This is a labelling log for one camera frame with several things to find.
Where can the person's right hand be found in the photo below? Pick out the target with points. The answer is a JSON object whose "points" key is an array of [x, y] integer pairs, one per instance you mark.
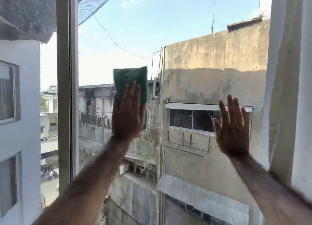
{"points": [[232, 134]]}

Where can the person's left hand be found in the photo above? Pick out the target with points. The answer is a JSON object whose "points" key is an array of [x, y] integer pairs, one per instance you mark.
{"points": [[127, 117]]}

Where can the person's right middle finger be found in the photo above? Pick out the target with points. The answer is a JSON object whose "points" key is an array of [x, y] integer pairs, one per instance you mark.
{"points": [[230, 109]]}

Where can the person's right thumb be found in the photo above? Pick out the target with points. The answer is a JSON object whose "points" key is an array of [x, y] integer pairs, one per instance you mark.
{"points": [[216, 127]]}

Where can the person's right little finger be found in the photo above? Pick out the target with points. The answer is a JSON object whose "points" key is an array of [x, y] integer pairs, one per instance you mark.
{"points": [[245, 118]]}

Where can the person's left fingers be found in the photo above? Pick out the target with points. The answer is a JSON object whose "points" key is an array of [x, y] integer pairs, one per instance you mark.
{"points": [[130, 93]]}

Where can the green cleaning cloth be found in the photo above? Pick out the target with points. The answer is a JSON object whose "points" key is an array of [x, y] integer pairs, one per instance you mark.
{"points": [[131, 76]]}

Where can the person's right forearm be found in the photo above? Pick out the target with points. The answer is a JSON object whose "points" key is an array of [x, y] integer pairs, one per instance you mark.
{"points": [[270, 190]]}

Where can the person's left forearm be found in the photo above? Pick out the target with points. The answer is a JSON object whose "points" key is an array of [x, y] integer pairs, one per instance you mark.
{"points": [[90, 181]]}

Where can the dark glass building window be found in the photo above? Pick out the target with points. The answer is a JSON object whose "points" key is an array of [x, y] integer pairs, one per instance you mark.
{"points": [[185, 120]]}

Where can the grey weathered building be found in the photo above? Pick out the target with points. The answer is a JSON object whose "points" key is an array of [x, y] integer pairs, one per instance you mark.
{"points": [[97, 98]]}

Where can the white window awning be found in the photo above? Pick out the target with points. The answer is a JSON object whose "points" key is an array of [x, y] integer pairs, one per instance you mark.
{"points": [[190, 107]]}

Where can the beige concrete building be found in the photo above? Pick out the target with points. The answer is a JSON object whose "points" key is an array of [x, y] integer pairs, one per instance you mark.
{"points": [[214, 61]]}

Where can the corrugated metal awning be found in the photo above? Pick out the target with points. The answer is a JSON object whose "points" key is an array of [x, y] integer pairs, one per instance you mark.
{"points": [[202, 198]]}

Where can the white air conditioner unit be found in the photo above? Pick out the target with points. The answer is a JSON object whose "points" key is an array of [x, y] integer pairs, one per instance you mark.
{"points": [[123, 169]]}

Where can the thin rooftop antenna pole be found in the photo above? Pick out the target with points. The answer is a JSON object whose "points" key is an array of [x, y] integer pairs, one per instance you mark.
{"points": [[213, 17]]}

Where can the dark safety netting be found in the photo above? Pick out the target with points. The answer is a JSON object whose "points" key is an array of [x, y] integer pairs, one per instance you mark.
{"points": [[97, 2]]}

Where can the white painted building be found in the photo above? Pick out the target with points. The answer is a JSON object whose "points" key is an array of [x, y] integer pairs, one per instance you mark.
{"points": [[26, 134]]}

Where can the parked motorcycle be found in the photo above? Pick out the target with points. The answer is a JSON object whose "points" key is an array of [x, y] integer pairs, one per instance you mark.
{"points": [[52, 176]]}

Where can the white-framed building window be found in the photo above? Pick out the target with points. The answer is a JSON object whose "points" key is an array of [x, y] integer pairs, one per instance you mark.
{"points": [[7, 93], [8, 185]]}

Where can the metal wall rack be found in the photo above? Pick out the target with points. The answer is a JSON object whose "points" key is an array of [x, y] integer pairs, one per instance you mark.
{"points": [[185, 148]]}

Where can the grey metal window frame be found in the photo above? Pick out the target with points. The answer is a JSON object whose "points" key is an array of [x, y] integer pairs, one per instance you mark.
{"points": [[67, 85]]}

